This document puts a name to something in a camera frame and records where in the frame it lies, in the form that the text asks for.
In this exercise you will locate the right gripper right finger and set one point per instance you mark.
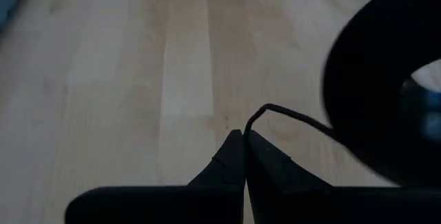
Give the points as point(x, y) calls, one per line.
point(268, 169)

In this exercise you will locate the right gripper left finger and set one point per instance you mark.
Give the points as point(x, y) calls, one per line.
point(227, 165)

